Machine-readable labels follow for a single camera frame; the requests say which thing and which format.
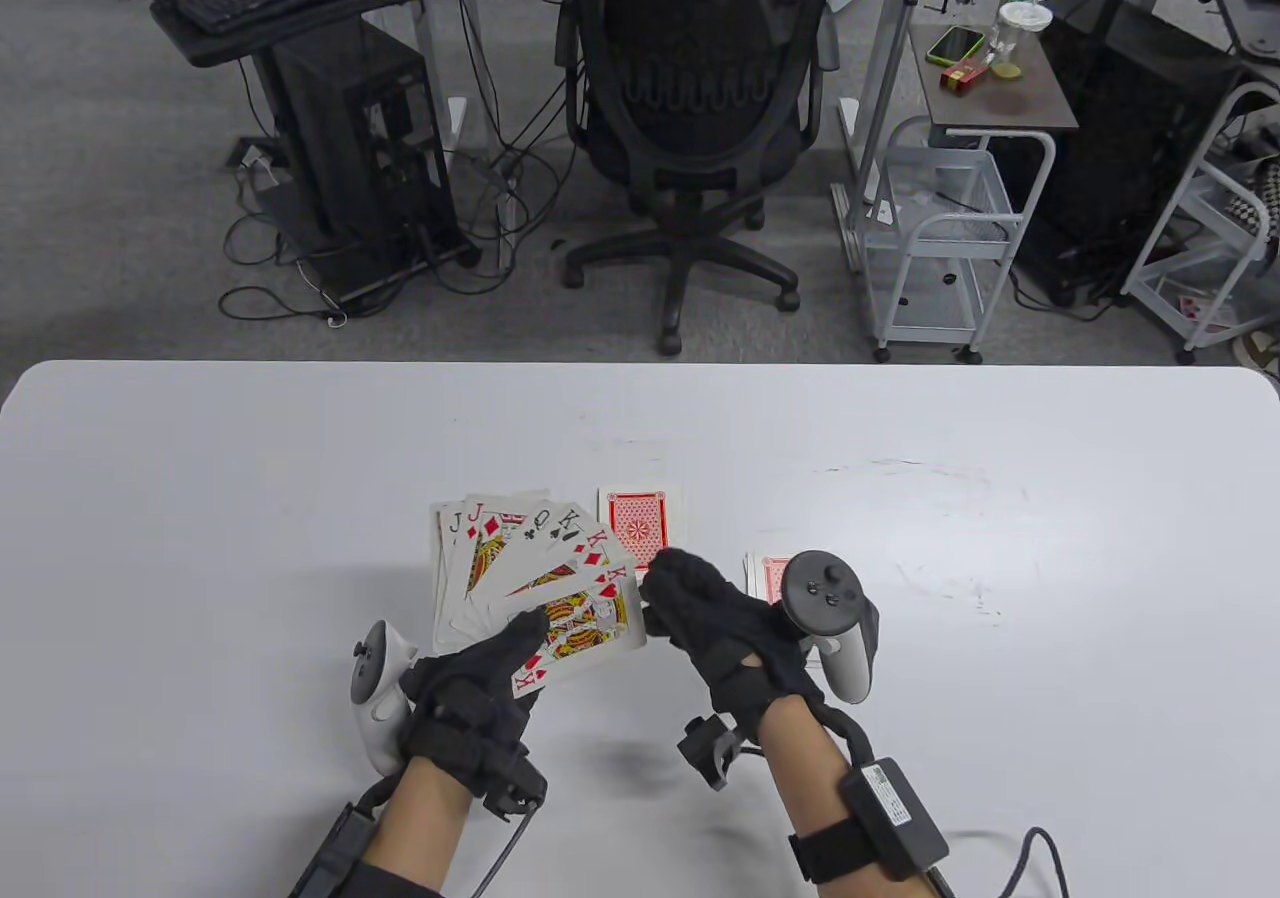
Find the person's right hand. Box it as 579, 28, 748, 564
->
638, 548, 826, 731

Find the person's left hand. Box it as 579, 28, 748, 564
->
400, 610, 550, 796

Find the pile of dealt red-backed cards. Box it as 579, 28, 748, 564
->
430, 491, 651, 701
597, 487, 689, 579
743, 550, 829, 669

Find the person's left forearm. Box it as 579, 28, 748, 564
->
365, 753, 473, 898

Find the black left forearm sensor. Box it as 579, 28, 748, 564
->
290, 800, 386, 898

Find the person's right forearm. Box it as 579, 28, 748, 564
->
755, 698, 951, 898

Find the red white card pack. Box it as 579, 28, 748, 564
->
1175, 293, 1241, 334

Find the white left hand controller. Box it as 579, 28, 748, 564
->
350, 620, 421, 777

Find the black white right hand controller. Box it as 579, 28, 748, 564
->
780, 550, 881, 706

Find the black wrist sensor box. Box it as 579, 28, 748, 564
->
838, 758, 951, 881

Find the black stand base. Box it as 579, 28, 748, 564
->
298, 238, 483, 307

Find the black mesh office chair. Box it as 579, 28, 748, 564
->
555, 0, 843, 357

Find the white metal cart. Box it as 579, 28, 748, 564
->
858, 116, 1058, 366
1120, 66, 1280, 367

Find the black computer tower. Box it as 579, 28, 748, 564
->
268, 16, 463, 259
1005, 0, 1246, 307

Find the brown side table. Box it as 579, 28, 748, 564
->
908, 23, 1081, 136

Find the green-edged smartphone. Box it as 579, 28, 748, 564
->
925, 25, 988, 67

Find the white desk leg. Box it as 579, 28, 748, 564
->
408, 0, 471, 154

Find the clear lidded jar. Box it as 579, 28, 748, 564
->
990, 3, 1054, 81

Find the black white checkered board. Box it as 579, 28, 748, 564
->
1225, 160, 1280, 244

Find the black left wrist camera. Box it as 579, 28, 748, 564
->
480, 748, 549, 821

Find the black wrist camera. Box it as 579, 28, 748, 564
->
678, 716, 741, 791
480, 748, 549, 821

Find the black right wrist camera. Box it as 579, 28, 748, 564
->
678, 716, 741, 791

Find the thick black glove cable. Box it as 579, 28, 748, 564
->
810, 698, 871, 769

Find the thin black glove cable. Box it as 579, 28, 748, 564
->
470, 808, 531, 898

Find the black right wrist strap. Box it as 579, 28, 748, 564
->
788, 823, 866, 884

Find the black sensor box cable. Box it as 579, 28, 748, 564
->
925, 826, 1071, 898

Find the tangle of black floor cables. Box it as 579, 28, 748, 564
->
218, 0, 583, 327

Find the aluminium frame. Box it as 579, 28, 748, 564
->
835, 0, 938, 274

